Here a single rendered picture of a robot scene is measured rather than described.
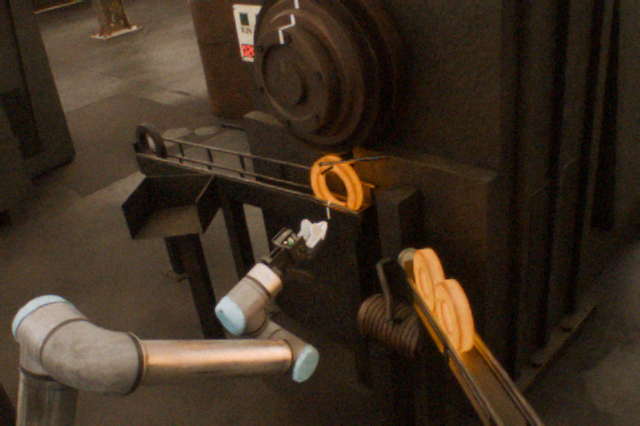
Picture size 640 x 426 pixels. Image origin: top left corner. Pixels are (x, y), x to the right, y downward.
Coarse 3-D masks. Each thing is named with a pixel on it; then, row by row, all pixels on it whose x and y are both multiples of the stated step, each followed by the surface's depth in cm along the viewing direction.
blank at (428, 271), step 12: (420, 252) 146; (432, 252) 145; (420, 264) 147; (432, 264) 142; (420, 276) 151; (432, 276) 141; (444, 276) 141; (420, 288) 152; (432, 288) 141; (432, 300) 143; (432, 312) 145
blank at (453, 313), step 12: (444, 288) 131; (456, 288) 130; (444, 300) 133; (456, 300) 127; (444, 312) 137; (456, 312) 127; (468, 312) 127; (444, 324) 137; (456, 324) 127; (468, 324) 126; (456, 336) 129; (468, 336) 127; (456, 348) 131; (468, 348) 130
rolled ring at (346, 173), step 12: (312, 168) 188; (324, 168) 184; (336, 168) 180; (348, 168) 180; (312, 180) 191; (324, 180) 192; (348, 180) 179; (324, 192) 192; (348, 192) 181; (360, 192) 181; (348, 204) 184
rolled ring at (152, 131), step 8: (136, 128) 262; (144, 128) 257; (152, 128) 255; (136, 136) 265; (144, 136) 265; (152, 136) 255; (160, 136) 255; (144, 144) 267; (160, 144) 255; (144, 152) 267; (152, 152) 268; (160, 152) 256
